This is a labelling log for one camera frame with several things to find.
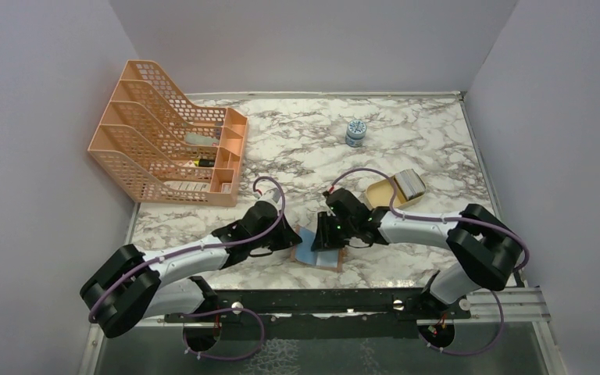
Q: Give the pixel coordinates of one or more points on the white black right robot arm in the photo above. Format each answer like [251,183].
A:
[487,252]

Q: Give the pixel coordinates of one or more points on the small blue white jar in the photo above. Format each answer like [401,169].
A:
[355,133]

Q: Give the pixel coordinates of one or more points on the orange plastic file organizer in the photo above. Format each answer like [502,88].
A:
[150,128]

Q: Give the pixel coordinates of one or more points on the white boxes in organizer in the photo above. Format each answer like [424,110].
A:
[187,185]

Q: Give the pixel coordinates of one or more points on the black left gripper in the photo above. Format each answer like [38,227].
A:
[287,237]

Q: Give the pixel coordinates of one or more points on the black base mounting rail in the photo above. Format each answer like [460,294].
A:
[305,314]

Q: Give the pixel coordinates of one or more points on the tan leather card holder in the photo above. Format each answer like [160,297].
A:
[331,259]

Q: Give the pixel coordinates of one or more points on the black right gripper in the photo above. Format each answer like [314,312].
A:
[324,239]

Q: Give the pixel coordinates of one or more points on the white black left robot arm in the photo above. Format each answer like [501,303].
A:
[131,285]

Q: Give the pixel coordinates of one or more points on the yellow black marker pen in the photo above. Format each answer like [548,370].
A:
[208,163]

